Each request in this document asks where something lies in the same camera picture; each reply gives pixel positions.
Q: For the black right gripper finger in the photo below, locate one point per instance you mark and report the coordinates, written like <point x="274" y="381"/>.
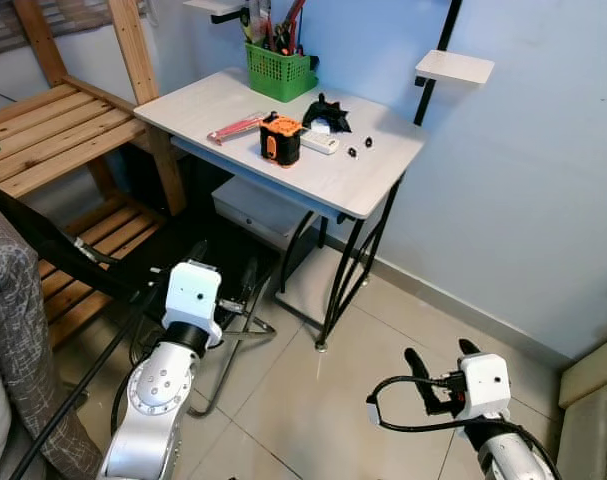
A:
<point x="469" y="347"/>
<point x="416" y="368"/>

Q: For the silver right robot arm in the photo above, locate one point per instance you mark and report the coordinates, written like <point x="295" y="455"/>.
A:
<point x="508" y="460"/>

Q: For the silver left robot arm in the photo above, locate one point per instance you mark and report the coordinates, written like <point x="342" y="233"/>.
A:
<point x="158" y="400"/>

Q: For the beige sofa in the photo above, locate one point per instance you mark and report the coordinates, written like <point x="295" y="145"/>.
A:
<point x="593" y="420"/>

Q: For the white table black metal legs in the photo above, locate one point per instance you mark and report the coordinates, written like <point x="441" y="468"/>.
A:
<point x="333" y="180"/>

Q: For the white storage box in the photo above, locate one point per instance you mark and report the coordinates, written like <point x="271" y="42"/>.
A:
<point x="258" y="210"/>

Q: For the small black clip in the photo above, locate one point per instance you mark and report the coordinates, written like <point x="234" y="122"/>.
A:
<point x="369" y="142"/>
<point x="353" y="152"/>

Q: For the white remote control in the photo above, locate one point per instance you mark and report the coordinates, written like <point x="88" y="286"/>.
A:
<point x="321" y="143"/>

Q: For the orange black tape measure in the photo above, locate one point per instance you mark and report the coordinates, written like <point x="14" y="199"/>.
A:
<point x="281" y="140"/>

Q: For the black crumpled object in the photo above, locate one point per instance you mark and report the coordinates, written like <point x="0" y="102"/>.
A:
<point x="328" y="112"/>

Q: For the small white shelf board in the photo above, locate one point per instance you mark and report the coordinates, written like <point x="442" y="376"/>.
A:
<point x="215" y="6"/>
<point x="453" y="67"/>

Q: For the pink flat packet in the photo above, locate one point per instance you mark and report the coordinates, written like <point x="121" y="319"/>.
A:
<point x="233" y="129"/>

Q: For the black metal shelf pole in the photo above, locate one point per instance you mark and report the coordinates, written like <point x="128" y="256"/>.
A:
<point x="446" y="25"/>

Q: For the green plastic basket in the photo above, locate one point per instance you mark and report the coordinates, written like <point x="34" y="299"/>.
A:
<point x="278" y="75"/>

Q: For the black folding chair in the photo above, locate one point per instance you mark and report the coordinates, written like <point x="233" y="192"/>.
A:
<point x="43" y="245"/>

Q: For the grey line patterned cloth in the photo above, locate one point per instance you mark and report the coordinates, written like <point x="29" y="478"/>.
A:
<point x="13" y="320"/>

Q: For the wooden slatted rack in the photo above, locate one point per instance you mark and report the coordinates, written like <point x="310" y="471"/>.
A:
<point x="53" y="130"/>

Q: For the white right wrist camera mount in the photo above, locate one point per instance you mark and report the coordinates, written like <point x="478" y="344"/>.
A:
<point x="483" y="385"/>

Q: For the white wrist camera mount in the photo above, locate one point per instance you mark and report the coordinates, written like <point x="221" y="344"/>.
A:
<point x="191" y="295"/>
<point x="483" y="385"/>

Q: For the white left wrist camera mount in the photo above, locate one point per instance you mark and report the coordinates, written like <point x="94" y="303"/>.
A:
<point x="191" y="295"/>

